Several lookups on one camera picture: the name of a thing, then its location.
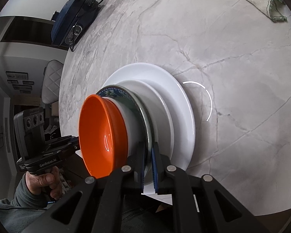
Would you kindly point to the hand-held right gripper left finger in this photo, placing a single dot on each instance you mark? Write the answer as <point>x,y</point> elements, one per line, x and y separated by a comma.
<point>141,172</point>

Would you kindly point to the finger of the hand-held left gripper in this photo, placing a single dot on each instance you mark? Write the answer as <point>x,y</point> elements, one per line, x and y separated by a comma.
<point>74,148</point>
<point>75,140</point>

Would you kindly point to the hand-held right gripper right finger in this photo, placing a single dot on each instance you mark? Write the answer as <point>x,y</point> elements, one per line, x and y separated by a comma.
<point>155,174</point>

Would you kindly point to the orange bowl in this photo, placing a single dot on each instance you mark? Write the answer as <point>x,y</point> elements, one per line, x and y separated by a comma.
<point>99,131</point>

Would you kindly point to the small white plate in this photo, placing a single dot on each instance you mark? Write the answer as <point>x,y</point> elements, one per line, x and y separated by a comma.
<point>148,136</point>

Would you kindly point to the white bowl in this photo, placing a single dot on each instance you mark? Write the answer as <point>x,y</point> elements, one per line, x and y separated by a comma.
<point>133,126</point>

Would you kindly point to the medium white plate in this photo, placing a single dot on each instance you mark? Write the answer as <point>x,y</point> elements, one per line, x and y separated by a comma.
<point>160,116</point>

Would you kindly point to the blue patterned bowl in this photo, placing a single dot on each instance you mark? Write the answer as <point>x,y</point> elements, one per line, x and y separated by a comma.
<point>118,92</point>

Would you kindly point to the large white plate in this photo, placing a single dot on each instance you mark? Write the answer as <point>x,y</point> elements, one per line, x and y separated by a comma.
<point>181,106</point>

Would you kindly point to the person's left forearm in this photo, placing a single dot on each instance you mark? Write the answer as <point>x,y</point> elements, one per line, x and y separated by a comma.
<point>17,211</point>

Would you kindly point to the person's left hand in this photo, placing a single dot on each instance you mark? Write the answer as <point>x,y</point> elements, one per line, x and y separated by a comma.
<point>42,180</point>

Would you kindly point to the beige quilted chair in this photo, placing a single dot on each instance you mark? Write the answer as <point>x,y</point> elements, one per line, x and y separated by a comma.
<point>51,82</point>

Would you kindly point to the navy electric grill pot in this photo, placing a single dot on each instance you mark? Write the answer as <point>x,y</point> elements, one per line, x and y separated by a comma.
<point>67,19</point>

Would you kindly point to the framed wall pictures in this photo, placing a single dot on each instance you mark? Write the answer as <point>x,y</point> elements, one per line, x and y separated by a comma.
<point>19,81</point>

